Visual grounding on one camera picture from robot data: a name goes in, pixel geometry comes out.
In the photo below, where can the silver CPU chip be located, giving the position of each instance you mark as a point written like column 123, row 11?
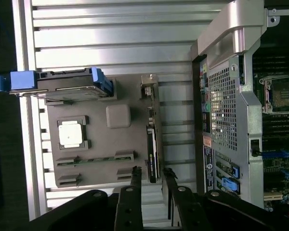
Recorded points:
column 70, row 136

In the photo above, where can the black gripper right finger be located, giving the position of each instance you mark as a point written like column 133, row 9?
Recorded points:
column 190, row 211

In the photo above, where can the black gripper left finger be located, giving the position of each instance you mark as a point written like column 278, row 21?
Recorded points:
column 125, row 209

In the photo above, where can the black open PC case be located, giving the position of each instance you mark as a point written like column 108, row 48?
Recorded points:
column 231, row 36

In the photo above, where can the grey plastic parts rack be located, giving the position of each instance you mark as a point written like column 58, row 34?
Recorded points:
column 103, row 144

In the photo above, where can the green motherboard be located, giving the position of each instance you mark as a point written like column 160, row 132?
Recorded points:
column 279, row 168

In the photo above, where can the CPU socket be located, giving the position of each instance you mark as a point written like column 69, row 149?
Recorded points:
column 284, row 93

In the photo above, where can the green RAM stick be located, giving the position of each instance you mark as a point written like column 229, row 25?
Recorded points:
column 98, row 160

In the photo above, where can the blue expansion slot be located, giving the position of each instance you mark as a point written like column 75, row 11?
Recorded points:
column 279, row 154

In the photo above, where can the hard disk in blue caddy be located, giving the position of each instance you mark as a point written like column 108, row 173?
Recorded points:
column 62, row 81

